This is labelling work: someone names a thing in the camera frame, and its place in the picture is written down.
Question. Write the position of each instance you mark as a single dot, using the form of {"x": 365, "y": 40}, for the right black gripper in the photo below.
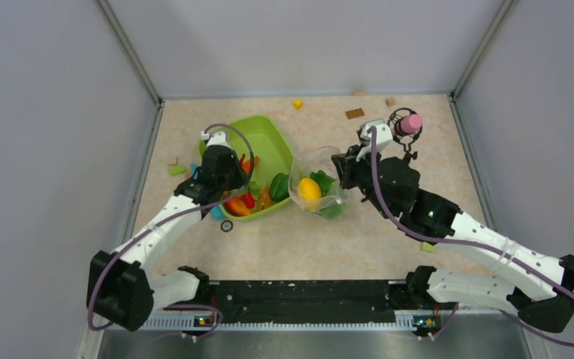
{"x": 348, "y": 166}

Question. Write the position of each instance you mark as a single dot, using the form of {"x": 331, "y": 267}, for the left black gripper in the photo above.
{"x": 241, "y": 179}

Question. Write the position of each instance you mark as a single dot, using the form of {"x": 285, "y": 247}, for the green toy lettuce leaf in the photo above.
{"x": 325, "y": 181}

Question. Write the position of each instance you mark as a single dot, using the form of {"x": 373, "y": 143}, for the clear zip top bag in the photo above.
{"x": 329, "y": 207}

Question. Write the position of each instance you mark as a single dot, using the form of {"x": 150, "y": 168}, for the yellow toy lemon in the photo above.
{"x": 308, "y": 190}

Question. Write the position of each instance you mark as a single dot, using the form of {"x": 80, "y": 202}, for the orange toy carrot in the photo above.
{"x": 248, "y": 164}

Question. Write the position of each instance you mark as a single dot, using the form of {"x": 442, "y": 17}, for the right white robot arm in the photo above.
{"x": 535, "y": 288}

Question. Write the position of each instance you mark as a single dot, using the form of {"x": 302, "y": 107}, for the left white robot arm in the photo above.
{"x": 120, "y": 286}

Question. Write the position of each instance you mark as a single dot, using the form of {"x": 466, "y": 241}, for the orange toy fruit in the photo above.
{"x": 237, "y": 207}

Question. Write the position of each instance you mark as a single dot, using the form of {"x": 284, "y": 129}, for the cyan toy piece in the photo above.
{"x": 217, "y": 213}

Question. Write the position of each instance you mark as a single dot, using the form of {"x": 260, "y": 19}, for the red toy chili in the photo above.
{"x": 249, "y": 200}

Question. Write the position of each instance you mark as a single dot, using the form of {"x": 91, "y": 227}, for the green plastic bowl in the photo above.
{"x": 259, "y": 134}

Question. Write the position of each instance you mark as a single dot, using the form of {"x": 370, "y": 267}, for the small tan block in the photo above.
{"x": 173, "y": 161}

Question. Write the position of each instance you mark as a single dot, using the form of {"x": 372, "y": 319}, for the pink microphone on tripod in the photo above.
{"x": 406, "y": 126}

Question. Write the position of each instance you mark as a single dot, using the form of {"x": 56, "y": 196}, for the green toy pepper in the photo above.
{"x": 278, "y": 189}

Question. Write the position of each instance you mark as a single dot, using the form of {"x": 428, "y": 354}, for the light green block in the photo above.
{"x": 427, "y": 247}

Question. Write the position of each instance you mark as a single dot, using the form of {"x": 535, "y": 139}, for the brown toy brick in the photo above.
{"x": 354, "y": 113}

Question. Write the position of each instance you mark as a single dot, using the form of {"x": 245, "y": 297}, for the yellow toy block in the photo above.
{"x": 298, "y": 104}

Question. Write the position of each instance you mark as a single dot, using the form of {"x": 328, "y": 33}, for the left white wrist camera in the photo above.
{"x": 218, "y": 138}

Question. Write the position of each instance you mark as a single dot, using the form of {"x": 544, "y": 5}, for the tan block at wall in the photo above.
{"x": 360, "y": 92}

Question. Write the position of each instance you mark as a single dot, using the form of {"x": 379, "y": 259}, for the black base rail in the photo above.
{"x": 307, "y": 302}

